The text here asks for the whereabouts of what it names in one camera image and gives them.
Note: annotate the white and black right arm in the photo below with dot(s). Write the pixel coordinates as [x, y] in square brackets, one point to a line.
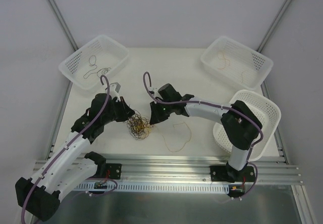
[242, 127]

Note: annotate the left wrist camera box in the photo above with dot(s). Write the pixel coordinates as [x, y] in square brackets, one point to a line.
[113, 91]

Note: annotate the white slotted cable duct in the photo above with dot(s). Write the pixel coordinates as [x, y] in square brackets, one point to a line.
[154, 187]

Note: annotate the white basket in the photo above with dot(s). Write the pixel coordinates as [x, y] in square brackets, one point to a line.
[101, 56]
[236, 64]
[267, 112]

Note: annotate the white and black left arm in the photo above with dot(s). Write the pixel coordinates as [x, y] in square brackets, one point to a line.
[42, 193]

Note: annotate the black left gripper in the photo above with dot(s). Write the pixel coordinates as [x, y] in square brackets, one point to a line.
[123, 110]

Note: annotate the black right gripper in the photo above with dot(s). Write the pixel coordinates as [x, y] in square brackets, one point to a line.
[156, 112]

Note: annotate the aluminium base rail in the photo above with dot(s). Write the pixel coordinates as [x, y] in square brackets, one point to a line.
[195, 169]

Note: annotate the white basket far left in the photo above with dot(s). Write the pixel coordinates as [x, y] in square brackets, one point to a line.
[101, 56]

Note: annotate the white basket far right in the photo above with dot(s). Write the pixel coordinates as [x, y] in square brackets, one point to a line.
[236, 64]

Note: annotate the white basket near right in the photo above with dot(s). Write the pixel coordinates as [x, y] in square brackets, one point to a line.
[267, 112]

